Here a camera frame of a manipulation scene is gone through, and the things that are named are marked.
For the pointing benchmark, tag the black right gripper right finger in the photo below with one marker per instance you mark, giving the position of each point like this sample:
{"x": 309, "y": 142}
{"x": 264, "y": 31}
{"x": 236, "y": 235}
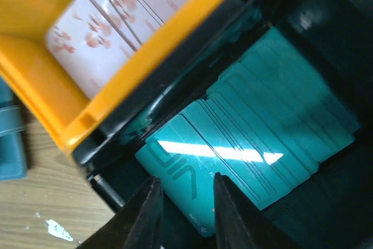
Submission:
{"x": 239, "y": 223}

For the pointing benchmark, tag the orange bin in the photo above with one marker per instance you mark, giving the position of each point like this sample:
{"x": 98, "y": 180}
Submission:
{"x": 50, "y": 93}

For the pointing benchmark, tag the black bin near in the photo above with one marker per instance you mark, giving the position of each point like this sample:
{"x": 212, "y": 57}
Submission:
{"x": 333, "y": 208}

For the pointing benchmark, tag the blue card holder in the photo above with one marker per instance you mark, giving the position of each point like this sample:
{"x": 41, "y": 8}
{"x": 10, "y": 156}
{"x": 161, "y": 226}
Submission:
{"x": 13, "y": 158}

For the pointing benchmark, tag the teal credit card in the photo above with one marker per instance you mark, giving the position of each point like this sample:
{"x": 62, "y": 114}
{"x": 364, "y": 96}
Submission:
{"x": 180, "y": 155}

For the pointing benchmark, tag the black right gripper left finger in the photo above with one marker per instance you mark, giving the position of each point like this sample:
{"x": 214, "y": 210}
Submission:
{"x": 138, "y": 224}

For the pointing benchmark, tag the white pink card stack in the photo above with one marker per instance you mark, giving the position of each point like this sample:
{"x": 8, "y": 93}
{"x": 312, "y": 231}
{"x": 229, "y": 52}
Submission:
{"x": 93, "y": 39}

